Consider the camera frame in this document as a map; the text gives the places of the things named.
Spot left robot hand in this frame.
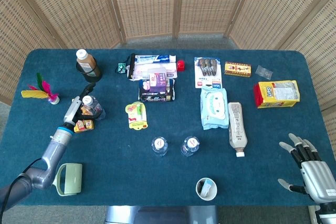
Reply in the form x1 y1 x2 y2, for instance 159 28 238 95
62 82 104 130

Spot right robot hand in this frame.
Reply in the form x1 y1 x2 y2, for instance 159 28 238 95
277 133 336 205

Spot clear Ganten water bottle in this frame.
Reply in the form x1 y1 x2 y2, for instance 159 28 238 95
151 136 169 157
81 95 106 121
180 136 201 157

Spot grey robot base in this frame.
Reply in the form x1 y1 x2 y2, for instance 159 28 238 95
104 205 219 224

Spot yellow curry box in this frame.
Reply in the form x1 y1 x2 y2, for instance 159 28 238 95
73 104 95 133

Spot colourful feather shuttlecock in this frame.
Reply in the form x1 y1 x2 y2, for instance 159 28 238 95
20 72 60 105

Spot black mesh pen holder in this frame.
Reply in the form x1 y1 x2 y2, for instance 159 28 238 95
76 60 103 83

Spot brown juice bottle white cap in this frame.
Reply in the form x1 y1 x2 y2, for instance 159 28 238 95
76 49 102 77

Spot lip balm blister card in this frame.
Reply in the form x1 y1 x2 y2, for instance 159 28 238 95
125 102 148 130

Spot small green packet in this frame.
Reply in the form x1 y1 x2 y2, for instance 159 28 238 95
114 62 127 74

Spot black pouch slider bar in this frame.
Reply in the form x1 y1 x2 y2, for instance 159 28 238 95
127 53 136 79

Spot clear pink zip pouch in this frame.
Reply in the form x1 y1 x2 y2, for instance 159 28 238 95
130 61 178 81

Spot black sanitary pad pack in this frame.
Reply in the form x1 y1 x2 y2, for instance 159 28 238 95
138 78 176 102

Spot blue carpet table cover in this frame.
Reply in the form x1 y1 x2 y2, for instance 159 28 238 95
0 48 331 207

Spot purple small box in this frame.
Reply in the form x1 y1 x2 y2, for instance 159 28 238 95
148 68 169 93

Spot grey lying bottle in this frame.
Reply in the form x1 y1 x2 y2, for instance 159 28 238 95
227 101 248 158

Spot yellow red snack bag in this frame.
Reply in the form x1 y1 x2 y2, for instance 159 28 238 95
253 80 301 109

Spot white blue toothpaste box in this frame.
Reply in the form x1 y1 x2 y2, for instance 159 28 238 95
134 54 177 64

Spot white paper cup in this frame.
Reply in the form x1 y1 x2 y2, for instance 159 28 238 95
195 177 218 201

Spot blue white sachet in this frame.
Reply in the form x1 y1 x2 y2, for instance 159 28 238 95
201 178 215 197

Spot small clear plastic bag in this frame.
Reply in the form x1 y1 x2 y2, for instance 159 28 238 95
255 65 273 80

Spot light blue wet wipes pack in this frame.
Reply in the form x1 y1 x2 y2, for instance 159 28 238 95
200 86 229 131

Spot woven wicker folding screen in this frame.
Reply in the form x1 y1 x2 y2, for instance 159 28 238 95
0 0 336 162

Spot small yellow red carton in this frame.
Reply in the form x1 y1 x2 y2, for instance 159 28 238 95
224 61 252 78

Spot hair clips on white card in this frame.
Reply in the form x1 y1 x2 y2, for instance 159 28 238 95
194 56 223 89

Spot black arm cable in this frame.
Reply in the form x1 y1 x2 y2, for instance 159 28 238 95
0 157 43 210

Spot pale green handled mug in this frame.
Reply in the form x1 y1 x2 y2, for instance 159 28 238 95
51 163 83 196

